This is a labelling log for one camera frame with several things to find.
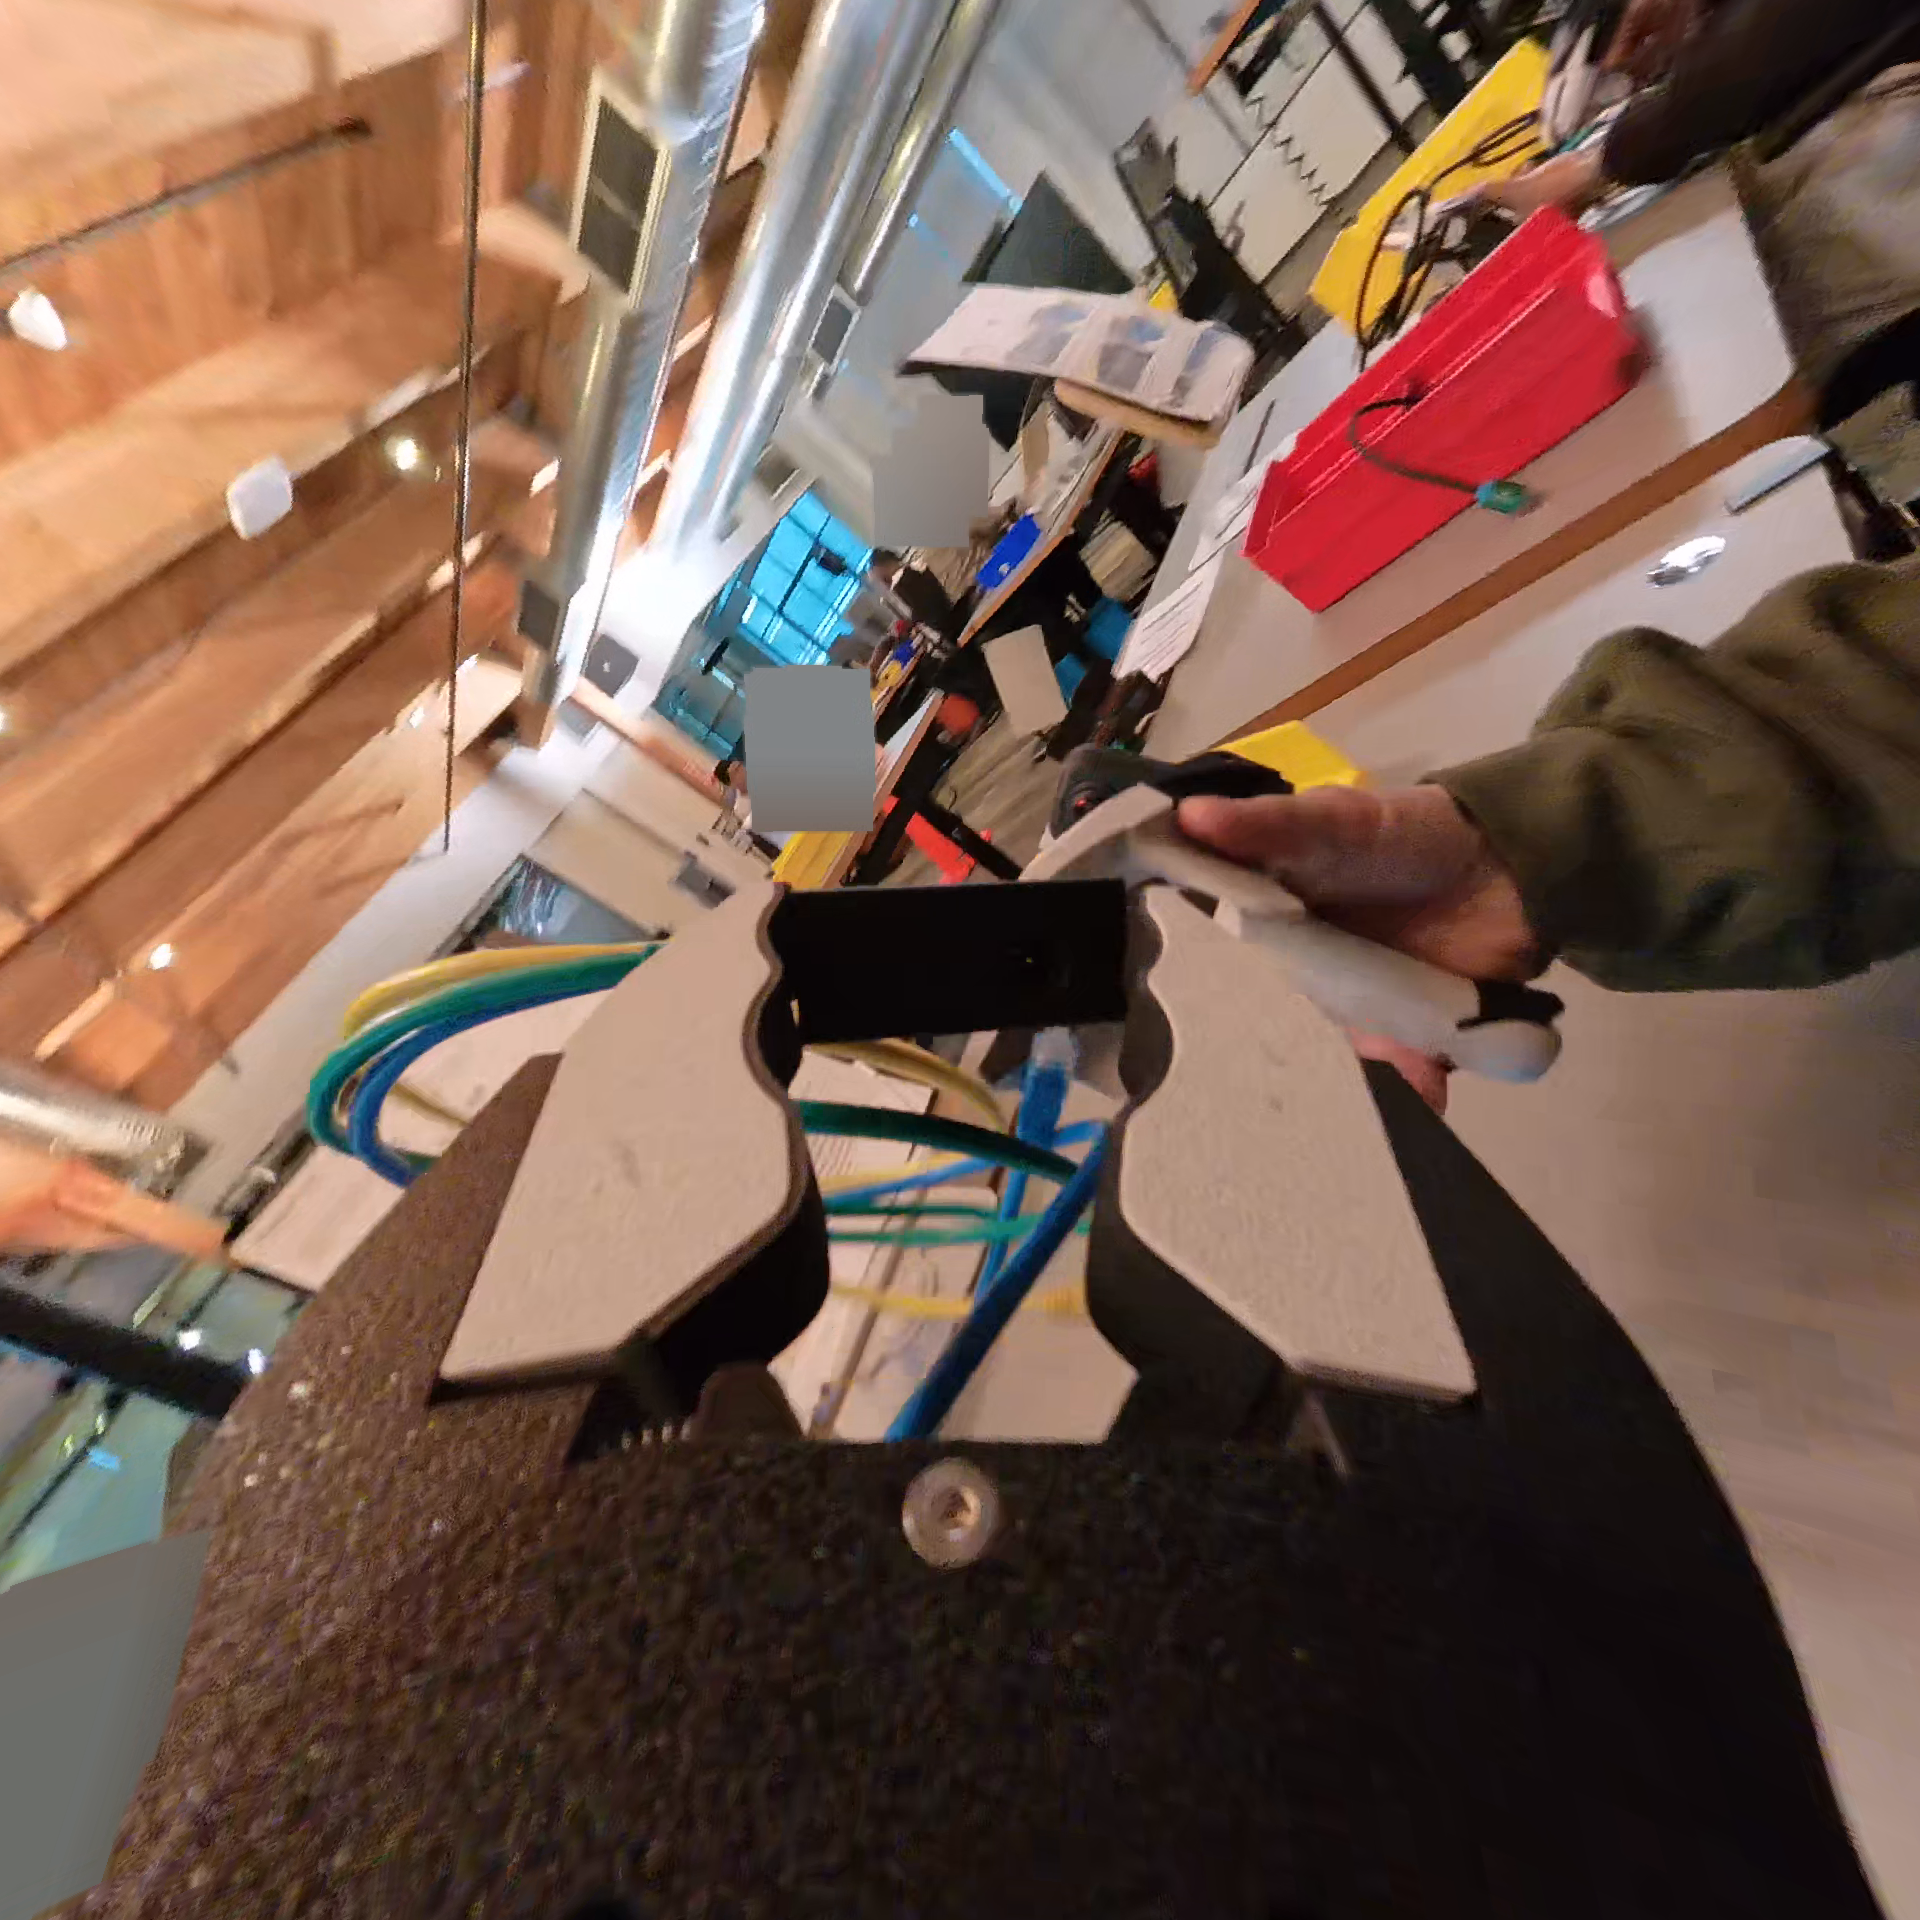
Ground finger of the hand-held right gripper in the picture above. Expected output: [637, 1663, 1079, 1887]
[1022, 784, 1189, 887]

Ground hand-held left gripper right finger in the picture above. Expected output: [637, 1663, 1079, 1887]
[1083, 882, 1481, 1406]

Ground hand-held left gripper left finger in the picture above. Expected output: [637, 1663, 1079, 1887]
[438, 882, 831, 1388]

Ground yellow plastic bin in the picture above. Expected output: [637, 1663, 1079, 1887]
[1213, 719, 1369, 796]
[1311, 37, 1554, 322]

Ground black network switch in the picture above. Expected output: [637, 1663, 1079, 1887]
[765, 878, 1133, 1082]

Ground yellow ethernet cable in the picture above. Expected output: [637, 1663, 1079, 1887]
[342, 942, 1089, 1322]

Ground green ethernet cable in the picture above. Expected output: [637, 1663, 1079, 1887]
[308, 949, 1112, 1248]

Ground blue ethernet cable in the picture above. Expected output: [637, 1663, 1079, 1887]
[351, 976, 1120, 1443]

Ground person's right hand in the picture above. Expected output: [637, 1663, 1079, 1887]
[1176, 783, 1551, 1115]

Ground white paper sheets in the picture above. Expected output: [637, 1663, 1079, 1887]
[1115, 565, 1221, 679]

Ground red plastic bin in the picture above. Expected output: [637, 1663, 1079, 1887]
[1241, 202, 1647, 615]

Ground instruction sheet board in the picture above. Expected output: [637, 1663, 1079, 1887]
[901, 280, 1256, 452]

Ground white air vent grille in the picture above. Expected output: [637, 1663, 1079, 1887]
[570, 82, 668, 293]

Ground black cable with green plug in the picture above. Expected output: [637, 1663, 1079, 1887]
[1347, 387, 1542, 519]

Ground black wall monitor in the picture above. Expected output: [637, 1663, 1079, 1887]
[965, 172, 1137, 293]

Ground silver ventilation duct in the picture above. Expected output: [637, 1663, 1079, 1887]
[518, 0, 759, 744]
[652, 0, 1007, 564]

